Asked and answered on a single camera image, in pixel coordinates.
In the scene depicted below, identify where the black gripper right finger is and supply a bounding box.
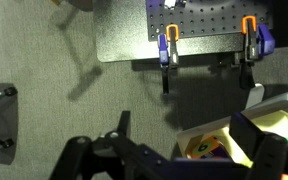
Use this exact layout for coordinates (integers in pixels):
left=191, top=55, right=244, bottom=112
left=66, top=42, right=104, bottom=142
left=228, top=112, right=288, bottom=180

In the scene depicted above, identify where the black metal base plate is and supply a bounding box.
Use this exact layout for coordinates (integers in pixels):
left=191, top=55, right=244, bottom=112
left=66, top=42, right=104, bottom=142
left=94, top=0, right=276, bottom=64

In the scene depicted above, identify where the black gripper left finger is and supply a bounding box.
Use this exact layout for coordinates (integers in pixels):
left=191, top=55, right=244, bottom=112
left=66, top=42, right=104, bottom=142
left=48, top=110, right=177, bottom=180

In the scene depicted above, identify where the wooden crate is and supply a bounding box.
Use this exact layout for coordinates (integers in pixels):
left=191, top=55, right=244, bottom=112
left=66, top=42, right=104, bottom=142
left=176, top=99, right=288, bottom=169

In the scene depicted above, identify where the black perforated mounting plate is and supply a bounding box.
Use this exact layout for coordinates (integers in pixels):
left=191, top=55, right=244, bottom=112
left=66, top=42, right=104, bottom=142
left=146, top=0, right=275, bottom=43

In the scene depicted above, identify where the small white object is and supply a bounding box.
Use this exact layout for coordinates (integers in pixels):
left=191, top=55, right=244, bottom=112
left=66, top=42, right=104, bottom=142
left=163, top=0, right=179, bottom=10

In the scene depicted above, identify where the blue orange bar clamp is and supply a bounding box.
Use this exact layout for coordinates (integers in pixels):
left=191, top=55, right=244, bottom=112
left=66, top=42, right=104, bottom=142
left=233, top=14, right=277, bottom=90
left=157, top=23, right=182, bottom=96

